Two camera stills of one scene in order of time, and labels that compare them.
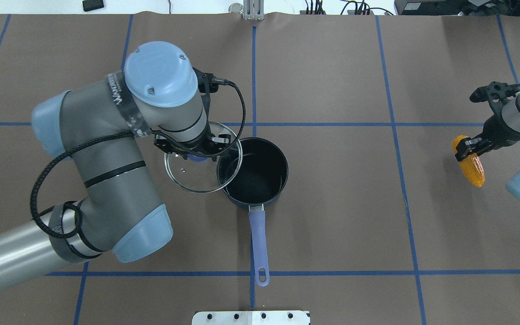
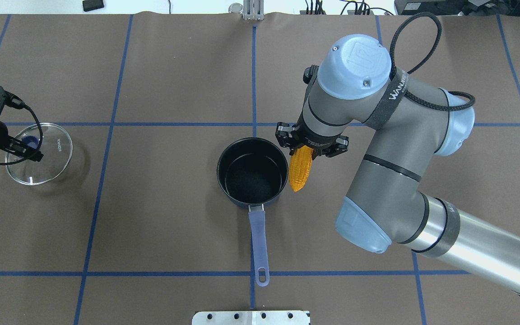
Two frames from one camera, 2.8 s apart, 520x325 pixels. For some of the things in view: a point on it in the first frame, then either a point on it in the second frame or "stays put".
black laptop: [465, 7] stays put
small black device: [92, 5] stays put
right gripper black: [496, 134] -> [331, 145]
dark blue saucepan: [262, 178] stays put
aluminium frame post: [253, 10] stays put
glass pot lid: [207, 176] -> [55, 146]
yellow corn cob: [471, 167] -> [299, 164]
